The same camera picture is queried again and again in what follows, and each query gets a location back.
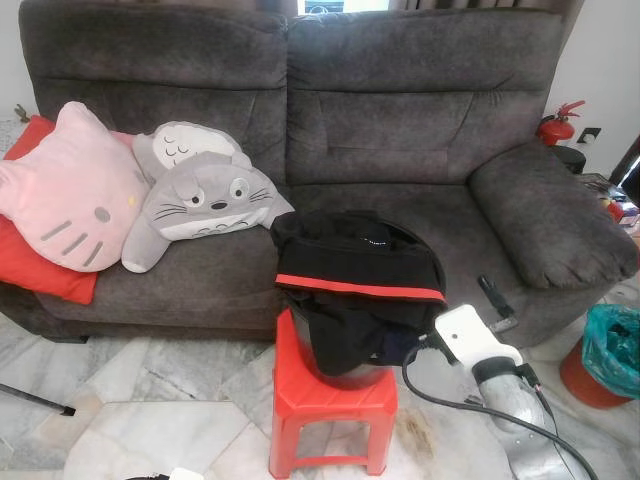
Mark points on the black shorts red stripe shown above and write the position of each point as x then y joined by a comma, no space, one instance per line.
350,265

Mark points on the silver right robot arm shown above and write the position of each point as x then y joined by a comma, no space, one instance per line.
530,420

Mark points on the cluttered small table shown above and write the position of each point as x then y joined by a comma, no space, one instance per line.
620,195

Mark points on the small black stool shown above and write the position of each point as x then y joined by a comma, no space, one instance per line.
570,157

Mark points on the teal plastic bin liner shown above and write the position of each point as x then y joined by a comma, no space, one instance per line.
612,345

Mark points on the red fire extinguisher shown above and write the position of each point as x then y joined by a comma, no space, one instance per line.
557,127

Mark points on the black sofa recliner lever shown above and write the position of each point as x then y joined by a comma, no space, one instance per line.
497,300

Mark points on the red round waste bin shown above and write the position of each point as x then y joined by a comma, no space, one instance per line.
585,385

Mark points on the dark grey fabric sofa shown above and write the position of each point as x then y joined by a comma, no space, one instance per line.
400,120

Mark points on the red plastic stool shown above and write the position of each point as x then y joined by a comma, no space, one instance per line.
335,420

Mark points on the grey wide-eyed Totoro plush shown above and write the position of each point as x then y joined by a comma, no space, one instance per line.
205,205

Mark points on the grey sleeping Totoro plush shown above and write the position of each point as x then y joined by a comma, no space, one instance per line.
185,140

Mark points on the pink cat face pillow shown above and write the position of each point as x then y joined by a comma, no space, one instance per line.
70,190

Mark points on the red square cushion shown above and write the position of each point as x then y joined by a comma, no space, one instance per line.
35,275

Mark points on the black metal furniture leg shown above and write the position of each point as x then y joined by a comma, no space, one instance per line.
35,400

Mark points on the black wall socket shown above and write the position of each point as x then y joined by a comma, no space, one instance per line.
590,133

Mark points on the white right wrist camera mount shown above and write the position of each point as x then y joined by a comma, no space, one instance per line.
470,335

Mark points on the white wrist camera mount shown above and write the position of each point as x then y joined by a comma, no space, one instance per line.
187,474
470,335

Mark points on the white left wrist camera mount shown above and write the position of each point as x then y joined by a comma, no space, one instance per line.
187,474

